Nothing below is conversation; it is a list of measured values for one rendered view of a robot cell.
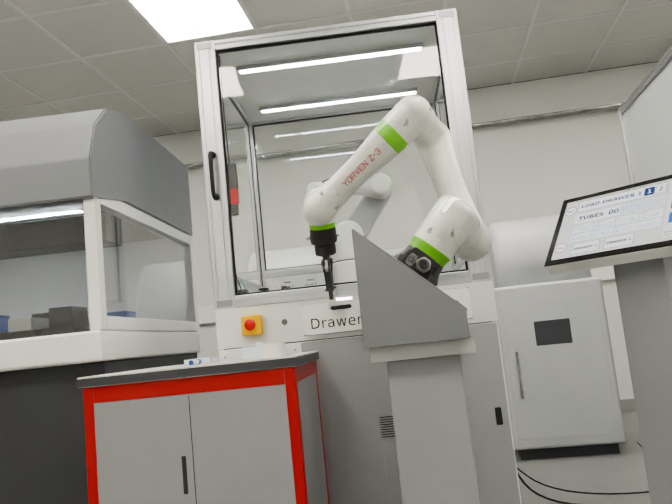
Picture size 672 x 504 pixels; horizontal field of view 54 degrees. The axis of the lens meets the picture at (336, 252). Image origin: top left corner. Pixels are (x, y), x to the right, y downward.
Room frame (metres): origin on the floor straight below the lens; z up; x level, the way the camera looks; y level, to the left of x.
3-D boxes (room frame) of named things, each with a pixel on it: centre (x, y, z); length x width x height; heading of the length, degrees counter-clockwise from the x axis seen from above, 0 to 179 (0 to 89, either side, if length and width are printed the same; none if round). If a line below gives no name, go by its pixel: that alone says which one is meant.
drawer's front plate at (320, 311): (2.42, 0.00, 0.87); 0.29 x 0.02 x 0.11; 86
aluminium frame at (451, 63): (2.90, -0.07, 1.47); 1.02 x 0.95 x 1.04; 86
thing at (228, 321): (2.90, -0.07, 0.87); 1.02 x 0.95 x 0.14; 86
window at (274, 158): (2.45, -0.04, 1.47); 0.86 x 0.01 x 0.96; 86
